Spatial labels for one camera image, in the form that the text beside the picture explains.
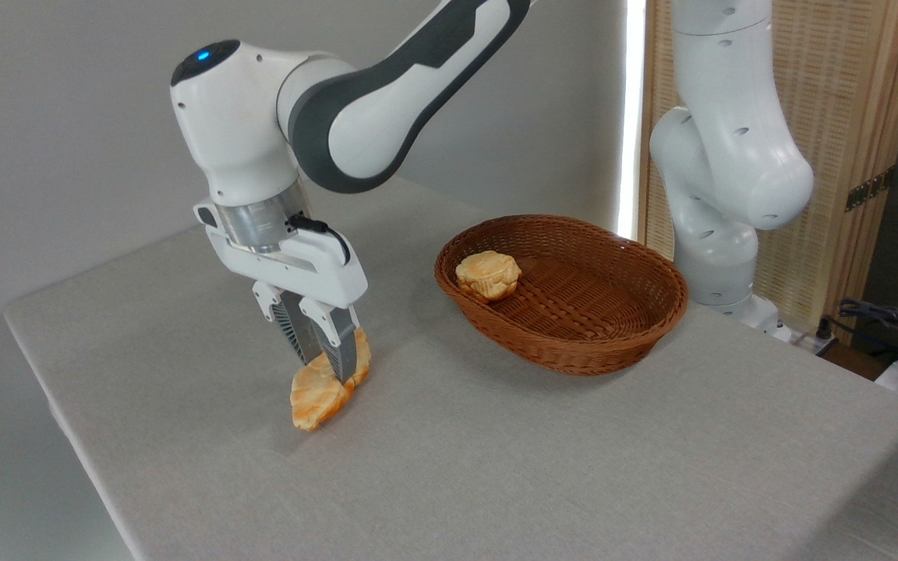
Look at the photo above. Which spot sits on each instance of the brown wicker basket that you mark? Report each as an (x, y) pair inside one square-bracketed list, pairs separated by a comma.
[(574, 327)]

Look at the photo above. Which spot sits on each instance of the white power strip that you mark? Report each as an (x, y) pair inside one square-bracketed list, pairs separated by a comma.
[(811, 343)]

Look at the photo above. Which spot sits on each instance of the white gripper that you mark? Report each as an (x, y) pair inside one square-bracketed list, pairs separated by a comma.
[(324, 280)]

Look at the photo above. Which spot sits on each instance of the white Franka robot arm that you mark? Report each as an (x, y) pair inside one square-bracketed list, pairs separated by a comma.
[(231, 132)]

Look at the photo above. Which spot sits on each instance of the dark metal screen hinge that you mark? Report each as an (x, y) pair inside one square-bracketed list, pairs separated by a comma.
[(870, 188)]

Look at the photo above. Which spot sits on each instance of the round bread roll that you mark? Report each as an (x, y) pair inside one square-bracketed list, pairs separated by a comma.
[(488, 274)]

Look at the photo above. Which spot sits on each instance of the long croissant bread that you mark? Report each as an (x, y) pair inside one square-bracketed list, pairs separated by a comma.
[(316, 397)]

